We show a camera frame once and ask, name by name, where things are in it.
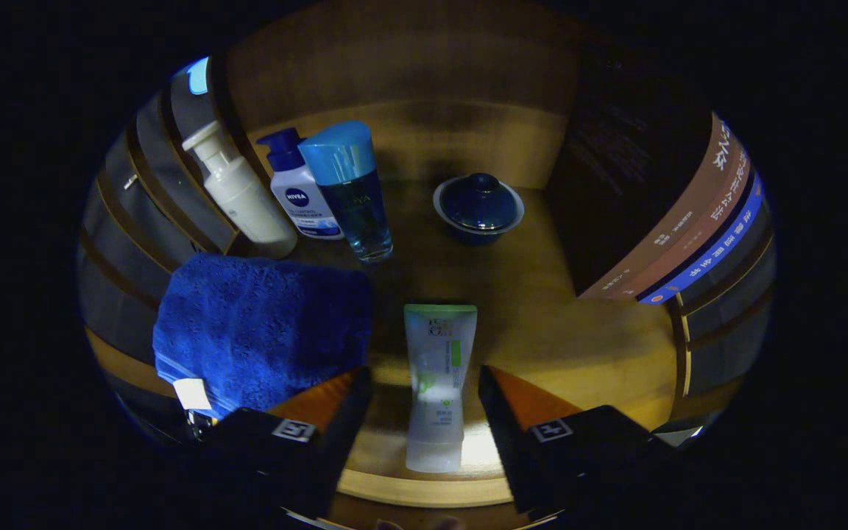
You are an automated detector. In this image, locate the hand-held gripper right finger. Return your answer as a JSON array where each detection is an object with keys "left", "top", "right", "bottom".
[{"left": 478, "top": 364, "right": 679, "bottom": 516}]

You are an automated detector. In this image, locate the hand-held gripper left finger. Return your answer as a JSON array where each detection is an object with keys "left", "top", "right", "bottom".
[{"left": 188, "top": 367, "right": 375, "bottom": 520}]

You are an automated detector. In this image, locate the white green tube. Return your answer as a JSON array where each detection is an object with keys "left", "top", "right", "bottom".
[{"left": 403, "top": 303, "right": 478, "bottom": 473}]

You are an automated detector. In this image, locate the wooden countertop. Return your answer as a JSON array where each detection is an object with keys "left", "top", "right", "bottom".
[{"left": 85, "top": 99, "right": 690, "bottom": 509}]

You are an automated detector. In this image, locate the brown wooden cabinet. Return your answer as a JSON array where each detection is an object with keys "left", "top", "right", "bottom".
[{"left": 78, "top": 7, "right": 774, "bottom": 527}]

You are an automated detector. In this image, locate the folded blue towel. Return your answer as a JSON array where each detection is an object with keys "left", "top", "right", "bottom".
[{"left": 152, "top": 252, "right": 375, "bottom": 420}]

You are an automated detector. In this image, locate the blue lidded teacup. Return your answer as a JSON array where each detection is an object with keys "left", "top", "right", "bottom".
[{"left": 433, "top": 173, "right": 526, "bottom": 246}]

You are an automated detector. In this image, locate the clear blue bottle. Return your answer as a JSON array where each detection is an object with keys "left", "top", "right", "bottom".
[{"left": 297, "top": 121, "right": 395, "bottom": 264}]

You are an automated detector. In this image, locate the white bottle blue cap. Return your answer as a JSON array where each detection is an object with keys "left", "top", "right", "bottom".
[{"left": 257, "top": 127, "right": 345, "bottom": 241}]

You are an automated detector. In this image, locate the white pump bottle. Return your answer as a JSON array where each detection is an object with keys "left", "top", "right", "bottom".
[{"left": 182, "top": 120, "right": 298, "bottom": 260}]

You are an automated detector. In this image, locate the dark brown book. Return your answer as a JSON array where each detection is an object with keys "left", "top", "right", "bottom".
[{"left": 545, "top": 52, "right": 735, "bottom": 299}]

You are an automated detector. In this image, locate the reddish brown book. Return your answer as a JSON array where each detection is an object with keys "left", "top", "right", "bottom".
[{"left": 601, "top": 140, "right": 752, "bottom": 301}]

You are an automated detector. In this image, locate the blue book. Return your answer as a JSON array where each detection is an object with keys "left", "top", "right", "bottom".
[{"left": 637, "top": 171, "right": 766, "bottom": 305}]

